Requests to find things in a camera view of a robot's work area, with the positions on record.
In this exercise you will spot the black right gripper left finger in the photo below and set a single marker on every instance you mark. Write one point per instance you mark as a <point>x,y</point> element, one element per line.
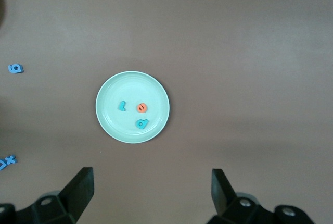
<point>78,190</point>

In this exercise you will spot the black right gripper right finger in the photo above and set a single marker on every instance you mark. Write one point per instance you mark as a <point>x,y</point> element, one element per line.
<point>221,192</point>

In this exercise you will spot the teal foam letter p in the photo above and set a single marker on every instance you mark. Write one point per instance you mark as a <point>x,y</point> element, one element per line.
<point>142,123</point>

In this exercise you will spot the teal foam letter L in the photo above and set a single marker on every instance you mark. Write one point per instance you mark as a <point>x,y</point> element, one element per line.
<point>121,105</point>

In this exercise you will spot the orange foam letter e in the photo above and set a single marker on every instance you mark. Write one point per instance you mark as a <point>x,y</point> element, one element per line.
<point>142,107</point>

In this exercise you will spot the blue foam letter x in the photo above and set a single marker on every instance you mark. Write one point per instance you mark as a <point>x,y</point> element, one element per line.
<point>10,159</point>

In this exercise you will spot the blue foam letter D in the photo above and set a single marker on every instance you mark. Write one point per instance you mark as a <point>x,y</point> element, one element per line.
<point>2,164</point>

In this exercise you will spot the mint green round plate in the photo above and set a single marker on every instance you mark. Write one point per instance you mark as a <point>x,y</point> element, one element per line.
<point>156,93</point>

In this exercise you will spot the blue foam digit six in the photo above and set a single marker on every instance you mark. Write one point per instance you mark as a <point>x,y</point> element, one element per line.
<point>15,68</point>

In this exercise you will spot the brown table cover mat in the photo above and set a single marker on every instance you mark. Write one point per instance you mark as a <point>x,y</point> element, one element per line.
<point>234,52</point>

